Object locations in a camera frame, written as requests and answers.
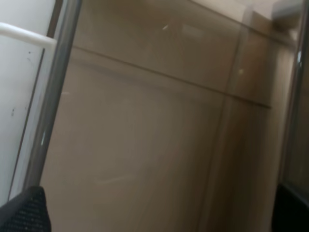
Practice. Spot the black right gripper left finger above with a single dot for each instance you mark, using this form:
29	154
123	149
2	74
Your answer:
26	212

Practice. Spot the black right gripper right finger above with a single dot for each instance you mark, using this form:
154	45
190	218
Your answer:
292	209

